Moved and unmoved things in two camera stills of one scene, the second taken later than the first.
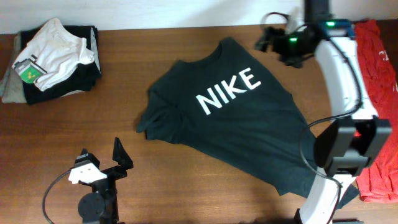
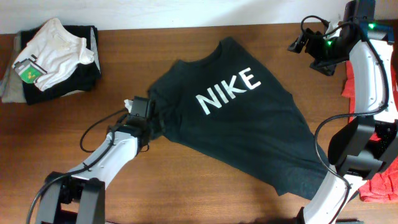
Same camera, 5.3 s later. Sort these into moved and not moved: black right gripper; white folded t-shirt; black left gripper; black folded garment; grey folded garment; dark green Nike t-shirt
Moved: black left gripper; black right gripper
Not moved: dark green Nike t-shirt; white folded t-shirt; black folded garment; grey folded garment
